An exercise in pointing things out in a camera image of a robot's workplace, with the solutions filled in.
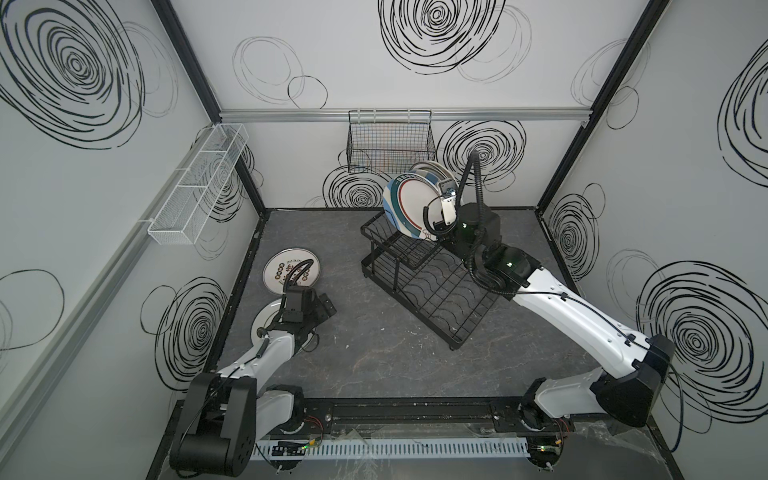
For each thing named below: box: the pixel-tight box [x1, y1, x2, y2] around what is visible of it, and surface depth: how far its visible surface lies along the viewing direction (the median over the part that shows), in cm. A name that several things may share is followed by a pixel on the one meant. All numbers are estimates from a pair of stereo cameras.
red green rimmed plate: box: [383, 173, 442, 241], surface depth 82 cm
